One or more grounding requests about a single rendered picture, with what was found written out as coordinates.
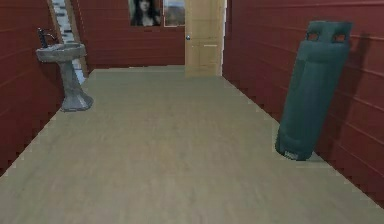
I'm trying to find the light wooden room door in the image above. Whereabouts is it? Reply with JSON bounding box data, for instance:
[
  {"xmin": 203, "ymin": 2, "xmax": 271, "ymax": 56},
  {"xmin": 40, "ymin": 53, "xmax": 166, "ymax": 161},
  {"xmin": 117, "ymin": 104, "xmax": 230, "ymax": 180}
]
[{"xmin": 184, "ymin": 0, "xmax": 227, "ymax": 78}]

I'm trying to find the framed landscape picture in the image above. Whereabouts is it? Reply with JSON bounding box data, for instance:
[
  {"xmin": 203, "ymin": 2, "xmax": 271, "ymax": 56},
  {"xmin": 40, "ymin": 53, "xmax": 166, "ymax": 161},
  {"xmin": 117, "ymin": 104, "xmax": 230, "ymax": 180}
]
[{"xmin": 163, "ymin": 0, "xmax": 186, "ymax": 28}]

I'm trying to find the framed portrait of woman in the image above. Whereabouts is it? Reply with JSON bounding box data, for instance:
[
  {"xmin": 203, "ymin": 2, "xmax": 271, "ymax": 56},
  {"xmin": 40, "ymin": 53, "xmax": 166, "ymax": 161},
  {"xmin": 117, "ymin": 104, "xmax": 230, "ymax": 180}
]
[{"xmin": 128, "ymin": 0, "xmax": 162, "ymax": 28}]

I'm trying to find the dark green gas cylinder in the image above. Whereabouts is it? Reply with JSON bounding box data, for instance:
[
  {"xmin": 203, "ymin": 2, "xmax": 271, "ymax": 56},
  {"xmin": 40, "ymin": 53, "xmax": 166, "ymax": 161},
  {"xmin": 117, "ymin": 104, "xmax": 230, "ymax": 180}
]
[{"xmin": 275, "ymin": 20, "xmax": 354, "ymax": 162}]

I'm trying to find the black sink faucet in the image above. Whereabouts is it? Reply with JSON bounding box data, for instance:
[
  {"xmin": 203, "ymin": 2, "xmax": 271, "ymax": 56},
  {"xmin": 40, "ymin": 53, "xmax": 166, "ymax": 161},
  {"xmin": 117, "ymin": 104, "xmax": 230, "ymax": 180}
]
[{"xmin": 36, "ymin": 27, "xmax": 56, "ymax": 49}]

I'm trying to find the grey pedestal sink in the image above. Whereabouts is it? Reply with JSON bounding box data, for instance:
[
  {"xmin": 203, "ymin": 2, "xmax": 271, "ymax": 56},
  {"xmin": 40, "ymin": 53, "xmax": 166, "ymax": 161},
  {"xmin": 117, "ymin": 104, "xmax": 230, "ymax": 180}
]
[{"xmin": 35, "ymin": 42, "xmax": 94, "ymax": 113}]

